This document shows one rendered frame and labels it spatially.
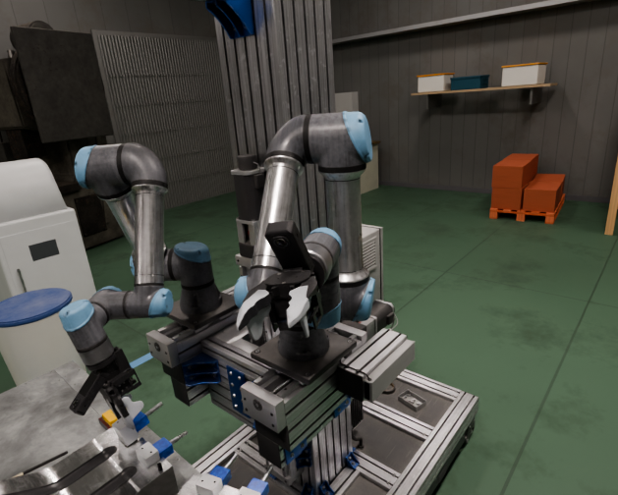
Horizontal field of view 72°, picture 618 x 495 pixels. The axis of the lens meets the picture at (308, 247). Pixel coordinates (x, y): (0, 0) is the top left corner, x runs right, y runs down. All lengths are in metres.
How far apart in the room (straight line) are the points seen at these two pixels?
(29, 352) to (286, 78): 2.45
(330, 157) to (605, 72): 6.39
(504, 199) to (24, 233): 5.35
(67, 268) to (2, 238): 0.54
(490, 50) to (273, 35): 6.44
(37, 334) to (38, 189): 1.50
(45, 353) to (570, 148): 6.76
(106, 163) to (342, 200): 0.64
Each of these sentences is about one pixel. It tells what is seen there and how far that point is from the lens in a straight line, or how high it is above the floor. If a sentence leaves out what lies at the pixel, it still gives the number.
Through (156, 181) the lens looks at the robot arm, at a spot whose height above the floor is 1.54.
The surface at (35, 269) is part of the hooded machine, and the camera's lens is 4.15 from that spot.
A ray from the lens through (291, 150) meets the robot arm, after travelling 1.00.
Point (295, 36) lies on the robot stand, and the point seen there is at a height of 1.88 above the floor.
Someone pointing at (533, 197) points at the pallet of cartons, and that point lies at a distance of 6.12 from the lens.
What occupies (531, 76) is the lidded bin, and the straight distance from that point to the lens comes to 6.77.
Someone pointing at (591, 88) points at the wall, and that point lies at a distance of 7.23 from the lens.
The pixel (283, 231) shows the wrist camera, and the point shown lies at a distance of 0.62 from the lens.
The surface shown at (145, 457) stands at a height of 0.92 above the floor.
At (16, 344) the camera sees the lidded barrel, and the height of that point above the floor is 0.44.
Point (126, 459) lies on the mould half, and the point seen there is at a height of 0.89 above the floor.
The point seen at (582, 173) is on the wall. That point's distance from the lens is 7.34.
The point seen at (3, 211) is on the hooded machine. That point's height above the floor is 1.05.
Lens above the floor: 1.72
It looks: 20 degrees down
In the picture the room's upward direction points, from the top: 4 degrees counter-clockwise
